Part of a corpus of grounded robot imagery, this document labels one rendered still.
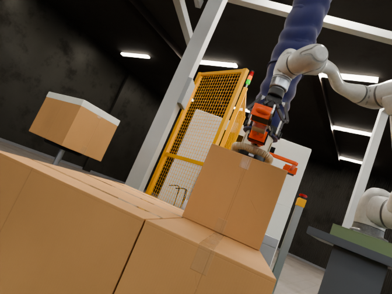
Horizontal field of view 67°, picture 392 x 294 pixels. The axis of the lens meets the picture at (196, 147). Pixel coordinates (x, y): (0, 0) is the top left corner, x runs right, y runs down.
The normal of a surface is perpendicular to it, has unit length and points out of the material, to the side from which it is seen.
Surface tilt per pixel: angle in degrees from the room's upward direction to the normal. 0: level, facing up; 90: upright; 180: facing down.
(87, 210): 90
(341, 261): 90
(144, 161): 90
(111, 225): 90
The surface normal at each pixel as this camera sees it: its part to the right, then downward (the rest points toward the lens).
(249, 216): -0.17, -0.23
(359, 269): -0.47, -0.33
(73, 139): 0.77, 0.22
